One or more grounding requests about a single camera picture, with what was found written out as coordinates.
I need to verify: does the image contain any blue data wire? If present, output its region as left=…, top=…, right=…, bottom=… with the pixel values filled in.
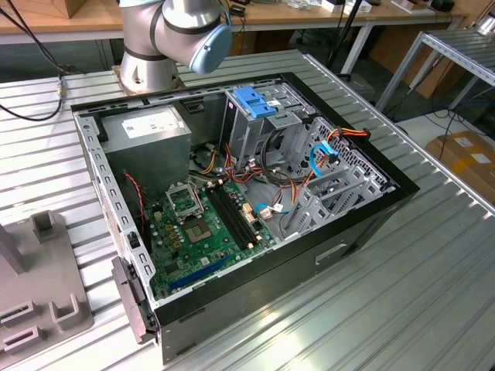
left=253, top=141, right=342, bottom=216

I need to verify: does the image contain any orange red yellow power wire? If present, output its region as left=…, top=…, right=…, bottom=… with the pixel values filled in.
left=223, top=126, right=373, bottom=206

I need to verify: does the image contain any grey metal disk bay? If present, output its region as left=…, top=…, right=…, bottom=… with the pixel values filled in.
left=278, top=115, right=398, bottom=241

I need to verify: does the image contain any black RAM slot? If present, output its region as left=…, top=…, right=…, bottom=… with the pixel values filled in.
left=221, top=184, right=261, bottom=243
left=216, top=185, right=256, bottom=245
left=204, top=187, right=245, bottom=251
left=210, top=186, right=251, bottom=249

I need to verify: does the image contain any grey optical drive cage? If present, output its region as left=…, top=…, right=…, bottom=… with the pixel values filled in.
left=221, top=82, right=317, bottom=175

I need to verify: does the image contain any metal socket cover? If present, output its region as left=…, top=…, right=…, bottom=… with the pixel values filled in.
left=165, top=180, right=205, bottom=226

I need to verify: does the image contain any CPU socket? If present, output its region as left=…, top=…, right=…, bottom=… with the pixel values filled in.
left=184, top=219, right=214, bottom=245

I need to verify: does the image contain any blue plastic drive latch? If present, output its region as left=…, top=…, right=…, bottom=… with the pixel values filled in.
left=233, top=87, right=278, bottom=121

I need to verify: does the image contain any green motherboard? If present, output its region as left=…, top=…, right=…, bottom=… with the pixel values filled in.
left=145, top=178, right=278, bottom=301

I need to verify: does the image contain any blue expansion slot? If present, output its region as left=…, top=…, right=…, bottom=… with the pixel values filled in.
left=169, top=253, right=232, bottom=291

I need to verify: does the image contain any grey power supply unit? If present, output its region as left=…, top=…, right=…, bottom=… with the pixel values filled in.
left=98, top=104, right=193, bottom=203

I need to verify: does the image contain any black open PC case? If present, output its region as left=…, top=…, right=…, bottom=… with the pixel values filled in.
left=70, top=72, right=422, bottom=365

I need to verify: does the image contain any grey card retention latch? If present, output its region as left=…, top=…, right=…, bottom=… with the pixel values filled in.
left=111, top=256, right=161, bottom=345

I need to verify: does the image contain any long wooden desk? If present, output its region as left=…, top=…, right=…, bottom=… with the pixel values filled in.
left=0, top=0, right=471, bottom=74

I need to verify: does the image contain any black tripod stand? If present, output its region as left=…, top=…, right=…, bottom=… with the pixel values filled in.
left=326, top=0, right=367, bottom=82

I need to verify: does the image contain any cardboard box yellow tape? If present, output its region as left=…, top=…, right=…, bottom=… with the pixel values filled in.
left=424, top=130, right=495, bottom=194

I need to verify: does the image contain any grey parts rack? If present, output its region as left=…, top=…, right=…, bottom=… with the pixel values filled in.
left=0, top=210, right=96, bottom=359

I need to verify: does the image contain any wooden block white base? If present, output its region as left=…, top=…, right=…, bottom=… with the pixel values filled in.
left=390, top=0, right=436, bottom=15

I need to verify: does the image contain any plywood box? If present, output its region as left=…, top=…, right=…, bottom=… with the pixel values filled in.
left=22, top=0, right=89, bottom=19

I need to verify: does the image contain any silver metal cylinder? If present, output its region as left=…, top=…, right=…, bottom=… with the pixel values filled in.
left=474, top=14, right=495, bottom=36

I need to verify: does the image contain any white plug wire bundle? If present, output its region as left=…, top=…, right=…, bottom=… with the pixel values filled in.
left=257, top=188, right=298, bottom=223

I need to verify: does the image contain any thick black cable bundle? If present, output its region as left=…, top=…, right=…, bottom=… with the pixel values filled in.
left=260, top=126, right=310, bottom=189

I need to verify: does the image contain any yellow black wire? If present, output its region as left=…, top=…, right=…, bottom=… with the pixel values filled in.
left=190, top=141, right=220, bottom=175

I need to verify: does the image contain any wire locking lever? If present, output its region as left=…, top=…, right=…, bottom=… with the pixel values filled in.
left=191, top=181, right=207, bottom=218

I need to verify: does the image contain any red black twisted wire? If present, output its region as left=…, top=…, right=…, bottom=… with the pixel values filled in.
left=122, top=171, right=149, bottom=237

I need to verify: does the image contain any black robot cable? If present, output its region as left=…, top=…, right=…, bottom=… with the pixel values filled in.
left=0, top=5, right=77, bottom=121

